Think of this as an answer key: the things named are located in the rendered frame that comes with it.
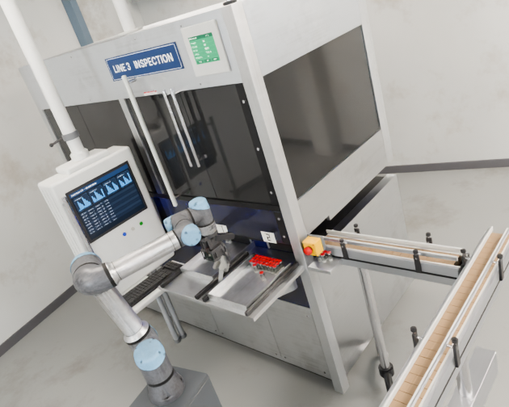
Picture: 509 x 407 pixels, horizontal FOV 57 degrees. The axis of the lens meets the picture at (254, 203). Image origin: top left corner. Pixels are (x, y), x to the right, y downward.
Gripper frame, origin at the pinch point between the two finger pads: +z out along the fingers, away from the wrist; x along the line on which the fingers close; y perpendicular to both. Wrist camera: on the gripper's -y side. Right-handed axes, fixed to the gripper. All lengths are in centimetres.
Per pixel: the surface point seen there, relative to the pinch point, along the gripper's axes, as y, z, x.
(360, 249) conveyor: -50, 17, 36
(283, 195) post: -35.7, -17.6, 11.2
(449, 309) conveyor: -23, 17, 86
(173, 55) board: -35, -87, -30
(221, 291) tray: -5.3, 21.3, -18.1
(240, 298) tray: -4.3, 21.3, -4.4
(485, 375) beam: -32, 55, 92
